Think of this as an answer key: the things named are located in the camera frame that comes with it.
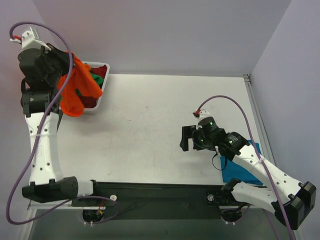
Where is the white plastic basket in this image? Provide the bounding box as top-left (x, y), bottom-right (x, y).
top-left (61, 61), bottom-right (111, 116)

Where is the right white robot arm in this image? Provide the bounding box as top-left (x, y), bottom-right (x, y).
top-left (179, 110), bottom-right (317, 230)

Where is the aluminium frame rail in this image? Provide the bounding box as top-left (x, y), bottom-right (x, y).
top-left (243, 74), bottom-right (276, 165)

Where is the green t shirt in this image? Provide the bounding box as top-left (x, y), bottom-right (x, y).
top-left (74, 63), bottom-right (108, 99)

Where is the dark red t shirt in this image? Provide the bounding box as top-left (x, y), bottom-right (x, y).
top-left (78, 65), bottom-right (108, 109)

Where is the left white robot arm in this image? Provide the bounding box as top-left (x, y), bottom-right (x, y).
top-left (18, 27), bottom-right (101, 206)

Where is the blue folded t shirt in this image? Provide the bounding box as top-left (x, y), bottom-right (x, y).
top-left (219, 155), bottom-right (263, 186)

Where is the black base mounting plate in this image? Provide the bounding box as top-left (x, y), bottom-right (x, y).
top-left (71, 180), bottom-right (251, 221)

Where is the orange t shirt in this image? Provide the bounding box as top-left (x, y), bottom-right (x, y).
top-left (60, 56), bottom-right (103, 117)

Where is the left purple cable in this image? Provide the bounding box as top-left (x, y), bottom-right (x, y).
top-left (5, 22), bottom-right (120, 225)

